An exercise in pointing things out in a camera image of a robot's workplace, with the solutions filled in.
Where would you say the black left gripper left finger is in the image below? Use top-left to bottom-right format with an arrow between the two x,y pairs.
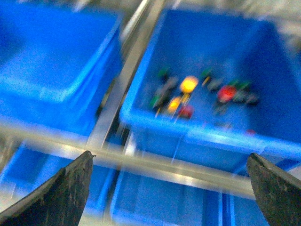
0,151 -> 94,226

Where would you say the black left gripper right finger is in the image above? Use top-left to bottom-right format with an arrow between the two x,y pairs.
246,153 -> 301,226

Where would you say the red mushroom button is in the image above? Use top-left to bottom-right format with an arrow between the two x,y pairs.
178,105 -> 194,119
217,85 -> 234,103

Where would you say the small yellow mushroom button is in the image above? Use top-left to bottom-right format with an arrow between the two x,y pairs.
167,97 -> 181,114

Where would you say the large yellow mushroom button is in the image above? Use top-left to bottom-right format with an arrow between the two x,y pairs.
179,76 -> 198,94

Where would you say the blue bin with buttons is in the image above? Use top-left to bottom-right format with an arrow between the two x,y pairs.
120,9 -> 301,175

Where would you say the lower blue bin left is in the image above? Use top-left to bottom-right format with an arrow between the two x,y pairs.
0,145 -> 115,226

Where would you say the lower blue bin right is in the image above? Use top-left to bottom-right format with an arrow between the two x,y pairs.
110,171 -> 268,226

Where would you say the green push button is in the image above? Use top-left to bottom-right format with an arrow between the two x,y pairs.
200,68 -> 212,81
240,81 -> 259,105
158,68 -> 169,81
150,95 -> 162,109
229,80 -> 245,103

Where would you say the empty blue target bin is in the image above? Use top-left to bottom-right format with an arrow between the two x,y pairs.
0,1 -> 122,136

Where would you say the aluminium shelf rail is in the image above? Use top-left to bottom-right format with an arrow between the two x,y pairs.
0,0 -> 255,199

